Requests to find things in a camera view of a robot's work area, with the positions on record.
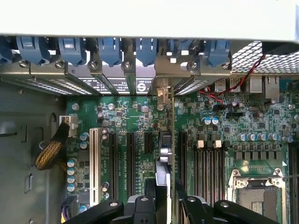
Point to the CPU socket with metal frame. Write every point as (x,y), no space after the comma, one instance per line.
(257,200)

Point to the blue slot retention clip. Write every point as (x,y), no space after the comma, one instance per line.
(5,54)
(32,50)
(146,51)
(71,51)
(109,51)
(217,53)

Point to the metal ethernet port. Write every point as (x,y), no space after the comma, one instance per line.
(271,87)

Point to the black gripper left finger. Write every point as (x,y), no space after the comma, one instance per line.
(142,210)

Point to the black RAM slot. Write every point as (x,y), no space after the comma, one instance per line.
(213,170)
(197,170)
(205,170)
(221,170)
(294,186)

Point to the silver blue capacitor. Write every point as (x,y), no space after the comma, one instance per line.
(206,121)
(215,121)
(84,136)
(72,163)
(71,179)
(71,187)
(71,171)
(84,144)

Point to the white power connector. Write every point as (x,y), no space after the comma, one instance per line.
(70,126)

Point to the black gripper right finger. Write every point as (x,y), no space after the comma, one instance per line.
(194,210)

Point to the metal rear port block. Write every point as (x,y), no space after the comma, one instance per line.
(253,85)

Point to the perforated metal slot cover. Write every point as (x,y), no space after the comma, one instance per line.
(77,86)
(44,86)
(191,86)

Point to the white expansion slot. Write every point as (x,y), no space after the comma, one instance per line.
(95,163)

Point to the short black expansion slot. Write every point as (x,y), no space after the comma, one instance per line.
(148,142)

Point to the grey open PC case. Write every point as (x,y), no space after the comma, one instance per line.
(25,140)

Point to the long black expansion slot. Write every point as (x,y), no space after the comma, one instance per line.
(114,163)
(182,156)
(131,163)

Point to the green motherboard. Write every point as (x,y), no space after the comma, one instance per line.
(247,121)

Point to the plain metal slot cover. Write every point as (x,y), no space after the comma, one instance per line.
(130,81)
(105,81)

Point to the thin metal locking lever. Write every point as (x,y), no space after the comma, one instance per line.
(292,177)

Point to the black white printed label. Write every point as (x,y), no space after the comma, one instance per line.
(142,87)

